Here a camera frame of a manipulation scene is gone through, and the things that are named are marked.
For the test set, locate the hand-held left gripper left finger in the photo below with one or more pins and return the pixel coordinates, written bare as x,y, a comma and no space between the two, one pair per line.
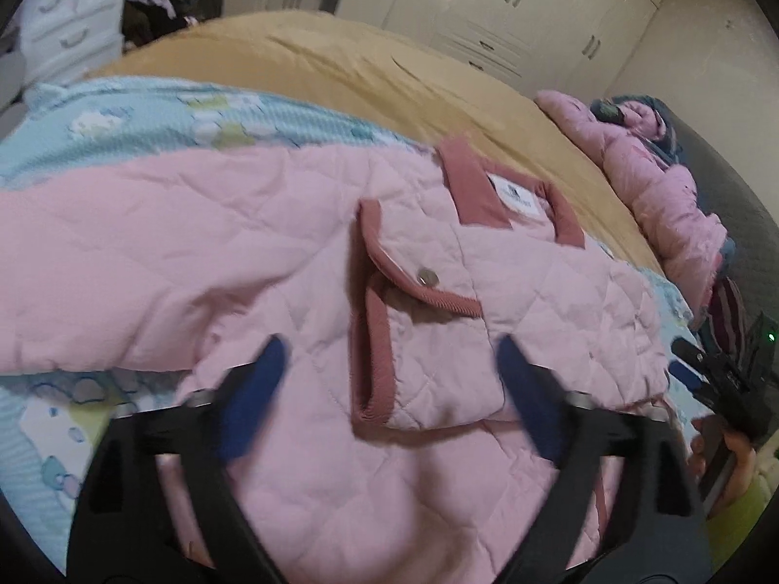
255,401

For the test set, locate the white wardrobe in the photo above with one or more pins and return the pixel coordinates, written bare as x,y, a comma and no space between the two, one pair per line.
487,6

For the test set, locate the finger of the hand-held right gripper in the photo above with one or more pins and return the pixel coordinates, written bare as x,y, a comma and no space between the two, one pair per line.
691,350
683,376

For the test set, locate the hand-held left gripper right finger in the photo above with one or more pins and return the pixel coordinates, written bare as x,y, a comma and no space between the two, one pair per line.
523,389

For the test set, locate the dark teal patterned cloth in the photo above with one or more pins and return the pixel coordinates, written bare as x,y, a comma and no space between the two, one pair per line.
664,134

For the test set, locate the blue cartoon printed sheet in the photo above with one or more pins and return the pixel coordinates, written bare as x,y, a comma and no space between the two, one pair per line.
122,115

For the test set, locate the person's right hand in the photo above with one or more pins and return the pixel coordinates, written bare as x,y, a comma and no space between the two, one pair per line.
739,468

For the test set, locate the tan bed blanket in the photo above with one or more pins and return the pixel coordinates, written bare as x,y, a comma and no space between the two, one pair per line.
365,73

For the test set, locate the striped dark red cloth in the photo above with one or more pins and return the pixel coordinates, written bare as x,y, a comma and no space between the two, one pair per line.
727,316

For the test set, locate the grey padded headboard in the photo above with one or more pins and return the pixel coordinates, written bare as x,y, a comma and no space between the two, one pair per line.
730,194

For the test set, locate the pink comforter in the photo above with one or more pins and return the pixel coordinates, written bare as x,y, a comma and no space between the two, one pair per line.
645,176

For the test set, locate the white dresser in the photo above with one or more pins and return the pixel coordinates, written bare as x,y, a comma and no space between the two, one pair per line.
73,18

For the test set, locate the pink quilted jacket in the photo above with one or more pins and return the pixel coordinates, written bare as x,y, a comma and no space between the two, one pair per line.
182,243

